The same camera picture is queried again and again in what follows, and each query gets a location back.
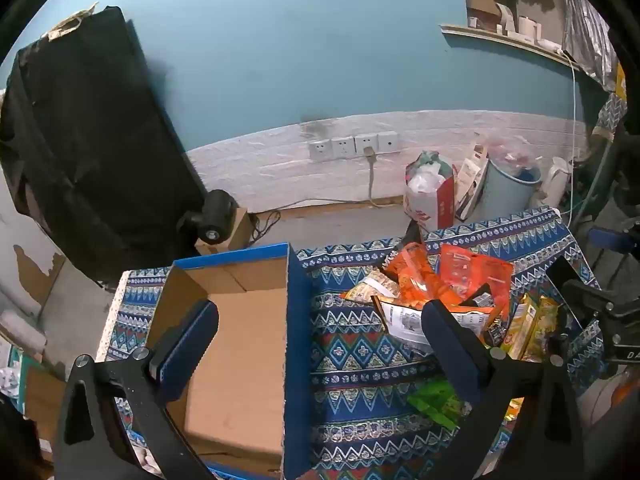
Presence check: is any light blue trash bin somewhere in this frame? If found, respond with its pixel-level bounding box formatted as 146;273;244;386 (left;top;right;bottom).
480;152;543;216

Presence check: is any white kettle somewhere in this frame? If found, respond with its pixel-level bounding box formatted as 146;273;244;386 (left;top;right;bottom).
537;156;573;203

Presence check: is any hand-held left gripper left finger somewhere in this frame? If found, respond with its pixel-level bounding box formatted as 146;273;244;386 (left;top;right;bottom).
52;300;221;480

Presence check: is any black cable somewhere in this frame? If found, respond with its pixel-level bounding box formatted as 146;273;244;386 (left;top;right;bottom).
250;210;283;241

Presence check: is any silver foil sheet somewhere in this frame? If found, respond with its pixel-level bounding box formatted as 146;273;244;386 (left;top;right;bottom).
562;0;618;91

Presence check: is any grey plug with cable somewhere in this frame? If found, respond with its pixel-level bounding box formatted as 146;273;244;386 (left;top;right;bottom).
362;146;406;208

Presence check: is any green snack packet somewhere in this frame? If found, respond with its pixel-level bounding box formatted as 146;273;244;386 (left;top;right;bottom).
406;379;473;431

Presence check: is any black cloth covered cabinet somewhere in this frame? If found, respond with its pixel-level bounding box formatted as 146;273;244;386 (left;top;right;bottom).
0;5;211;286

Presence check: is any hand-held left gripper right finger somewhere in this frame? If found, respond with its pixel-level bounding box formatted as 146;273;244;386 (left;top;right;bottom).
421;300;586;480

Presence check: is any patterned blue tablecloth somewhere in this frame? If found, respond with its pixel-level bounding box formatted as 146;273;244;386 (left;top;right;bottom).
97;205;608;480

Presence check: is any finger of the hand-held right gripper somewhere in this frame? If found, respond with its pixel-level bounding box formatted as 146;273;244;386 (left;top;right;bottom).
589;227;640;256
562;280;640;323

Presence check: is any wall shelf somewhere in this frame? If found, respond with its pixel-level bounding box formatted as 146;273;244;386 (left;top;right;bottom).
440;24;583;71

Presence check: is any red and white bag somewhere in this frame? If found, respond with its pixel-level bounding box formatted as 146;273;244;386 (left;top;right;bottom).
404;150;456;233

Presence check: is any red snack packet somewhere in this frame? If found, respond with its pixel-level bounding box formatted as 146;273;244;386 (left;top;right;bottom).
439;243;515;326

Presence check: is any tan paper scrap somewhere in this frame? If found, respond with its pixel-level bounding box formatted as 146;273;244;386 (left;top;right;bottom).
47;2;101;41

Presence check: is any white paper bag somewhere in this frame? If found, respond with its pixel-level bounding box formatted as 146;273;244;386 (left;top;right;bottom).
455;132;491;221

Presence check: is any small cardboard box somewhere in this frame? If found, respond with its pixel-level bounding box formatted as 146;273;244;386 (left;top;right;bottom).
195;205;253;256

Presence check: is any orange snack packet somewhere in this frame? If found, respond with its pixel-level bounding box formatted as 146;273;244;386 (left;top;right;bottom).
382;241;466;311

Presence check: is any yellow and white snack packet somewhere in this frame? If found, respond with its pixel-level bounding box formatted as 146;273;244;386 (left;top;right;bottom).
340;270;401;306

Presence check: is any white cable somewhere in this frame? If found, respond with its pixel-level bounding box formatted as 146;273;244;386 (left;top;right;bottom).
560;50;591;211

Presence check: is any silver snack packet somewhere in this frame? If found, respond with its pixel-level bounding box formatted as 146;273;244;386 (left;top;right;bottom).
372;295;441;356

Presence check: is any black snack packet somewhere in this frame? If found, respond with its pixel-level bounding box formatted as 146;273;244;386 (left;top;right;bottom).
460;282;506;348

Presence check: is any white plastic bag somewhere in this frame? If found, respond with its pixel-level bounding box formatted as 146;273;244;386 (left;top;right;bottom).
406;151;451;196

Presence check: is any long gold snack packet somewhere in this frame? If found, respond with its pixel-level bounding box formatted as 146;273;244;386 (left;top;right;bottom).
525;296;560;363
502;292;541;361

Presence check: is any black spotlight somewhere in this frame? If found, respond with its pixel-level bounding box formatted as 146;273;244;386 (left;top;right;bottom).
177;189;240;246

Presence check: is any blue cardboard box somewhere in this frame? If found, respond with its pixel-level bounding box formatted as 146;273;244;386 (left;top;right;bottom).
145;242;313;480

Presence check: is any clear trash bag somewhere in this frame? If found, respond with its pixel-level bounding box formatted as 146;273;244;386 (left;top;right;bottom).
487;137;543;171

